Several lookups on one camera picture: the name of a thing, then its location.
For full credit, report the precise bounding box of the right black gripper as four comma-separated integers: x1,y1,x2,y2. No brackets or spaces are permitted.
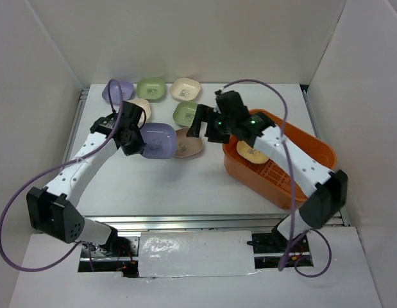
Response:
187,103,235,144

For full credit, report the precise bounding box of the purple plate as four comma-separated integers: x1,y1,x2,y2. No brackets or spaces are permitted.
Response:
101,80,135,105
140,123,177,159

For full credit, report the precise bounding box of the yellow plate front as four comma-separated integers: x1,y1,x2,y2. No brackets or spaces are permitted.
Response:
236,141,269,165

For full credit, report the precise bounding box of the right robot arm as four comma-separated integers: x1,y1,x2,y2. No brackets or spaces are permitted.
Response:
187,90,348,252

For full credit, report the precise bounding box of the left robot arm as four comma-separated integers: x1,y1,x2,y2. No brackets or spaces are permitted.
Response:
26,101,146,256

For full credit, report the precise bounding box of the orange plastic bin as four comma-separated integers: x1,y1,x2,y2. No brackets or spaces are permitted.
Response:
223,123,337,210

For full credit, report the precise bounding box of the green plate middle right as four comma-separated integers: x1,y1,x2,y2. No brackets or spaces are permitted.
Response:
173,101,198,127

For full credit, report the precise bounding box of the green plate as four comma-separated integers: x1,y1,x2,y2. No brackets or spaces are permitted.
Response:
136,77,166,101
173,101,198,127

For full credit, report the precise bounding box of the cream plate back right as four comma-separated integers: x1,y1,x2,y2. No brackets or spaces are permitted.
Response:
169,77,201,101

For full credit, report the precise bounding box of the cream plate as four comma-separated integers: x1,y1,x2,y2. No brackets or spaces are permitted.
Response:
128,98,151,126
169,77,201,101

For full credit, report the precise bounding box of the cream plate middle left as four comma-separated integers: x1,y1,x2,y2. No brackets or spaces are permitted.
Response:
128,98,151,126

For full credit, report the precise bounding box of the brown plate centre right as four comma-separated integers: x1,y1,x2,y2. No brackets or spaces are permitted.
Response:
174,128,204,158

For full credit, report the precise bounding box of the green plate back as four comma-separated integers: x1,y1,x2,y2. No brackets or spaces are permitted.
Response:
136,77,166,101

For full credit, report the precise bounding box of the white foil cover sheet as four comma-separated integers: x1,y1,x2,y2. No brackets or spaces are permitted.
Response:
138,231,255,278

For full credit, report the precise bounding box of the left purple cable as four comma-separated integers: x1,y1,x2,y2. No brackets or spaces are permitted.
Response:
0,78,125,273

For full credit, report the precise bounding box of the aluminium rail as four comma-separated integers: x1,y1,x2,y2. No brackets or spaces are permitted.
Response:
88,214,286,232

